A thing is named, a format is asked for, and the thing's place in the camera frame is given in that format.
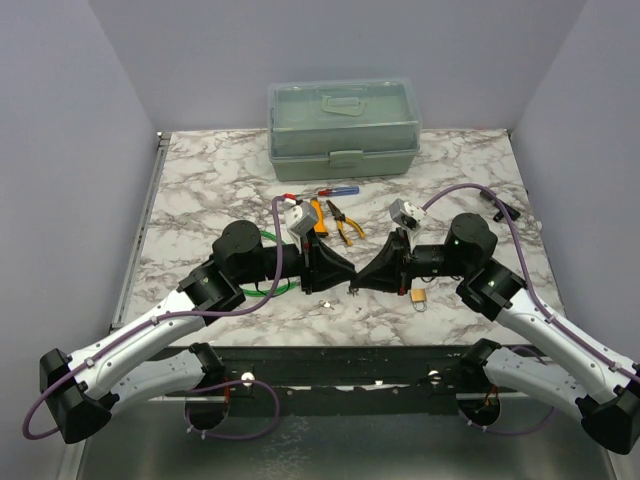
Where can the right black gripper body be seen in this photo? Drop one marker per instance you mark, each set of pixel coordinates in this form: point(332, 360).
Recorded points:
point(405, 262)

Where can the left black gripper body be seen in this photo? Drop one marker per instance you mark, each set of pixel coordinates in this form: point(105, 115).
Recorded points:
point(308, 261)

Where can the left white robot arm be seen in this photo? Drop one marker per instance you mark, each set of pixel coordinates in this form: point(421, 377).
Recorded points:
point(83, 389)

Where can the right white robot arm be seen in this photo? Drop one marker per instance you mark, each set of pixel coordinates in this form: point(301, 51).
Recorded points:
point(587, 380)

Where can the small silver key pair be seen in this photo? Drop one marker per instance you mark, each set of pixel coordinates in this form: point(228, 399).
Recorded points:
point(326, 305)

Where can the brass padlock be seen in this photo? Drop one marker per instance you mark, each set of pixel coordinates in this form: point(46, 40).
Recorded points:
point(418, 298)

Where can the orange utility knife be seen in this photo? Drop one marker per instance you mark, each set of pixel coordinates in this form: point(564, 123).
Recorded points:
point(319, 227)

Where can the yellow black pliers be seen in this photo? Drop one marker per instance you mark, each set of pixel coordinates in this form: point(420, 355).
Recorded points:
point(341, 220)

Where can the red blue screwdriver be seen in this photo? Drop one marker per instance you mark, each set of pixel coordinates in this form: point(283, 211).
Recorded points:
point(330, 192)

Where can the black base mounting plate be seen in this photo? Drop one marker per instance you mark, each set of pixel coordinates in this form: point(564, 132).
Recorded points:
point(347, 381)

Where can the black T-shaped fitting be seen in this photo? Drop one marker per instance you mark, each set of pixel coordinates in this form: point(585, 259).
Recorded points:
point(501, 206)

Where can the green translucent plastic toolbox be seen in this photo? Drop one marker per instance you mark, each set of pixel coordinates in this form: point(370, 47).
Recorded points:
point(328, 130)

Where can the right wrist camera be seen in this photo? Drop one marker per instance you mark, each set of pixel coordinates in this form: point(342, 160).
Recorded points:
point(407, 212)

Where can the left aluminium rail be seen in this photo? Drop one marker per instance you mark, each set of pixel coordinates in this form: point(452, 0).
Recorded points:
point(119, 316)

